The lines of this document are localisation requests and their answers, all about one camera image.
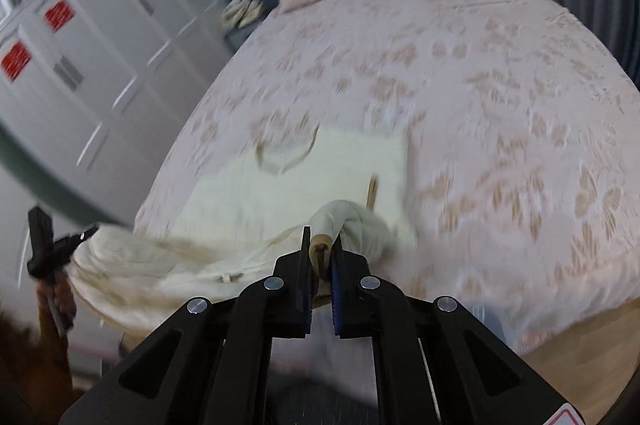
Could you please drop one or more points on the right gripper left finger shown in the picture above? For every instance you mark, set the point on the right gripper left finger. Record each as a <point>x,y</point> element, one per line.
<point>295,297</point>

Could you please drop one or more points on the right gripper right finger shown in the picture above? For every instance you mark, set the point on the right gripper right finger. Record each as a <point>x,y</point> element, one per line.
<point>349,308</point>

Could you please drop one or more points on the cream quilted jacket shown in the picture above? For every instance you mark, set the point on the cream quilted jacket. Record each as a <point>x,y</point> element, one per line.
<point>338,186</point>

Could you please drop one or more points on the pile of cream clothes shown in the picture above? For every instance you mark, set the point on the pile of cream clothes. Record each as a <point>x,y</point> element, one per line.
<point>240,13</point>

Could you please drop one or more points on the person's left hand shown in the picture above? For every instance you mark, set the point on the person's left hand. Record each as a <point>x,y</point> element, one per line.
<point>57,309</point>

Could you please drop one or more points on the pink butterfly bedspread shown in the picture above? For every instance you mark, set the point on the pink butterfly bedspread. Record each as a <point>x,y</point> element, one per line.
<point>523,143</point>

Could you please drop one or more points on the white wardrobe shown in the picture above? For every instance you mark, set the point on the white wardrobe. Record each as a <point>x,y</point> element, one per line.
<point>97,91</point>

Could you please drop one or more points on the grey bedside table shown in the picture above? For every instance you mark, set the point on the grey bedside table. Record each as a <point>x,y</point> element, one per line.
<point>237,36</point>

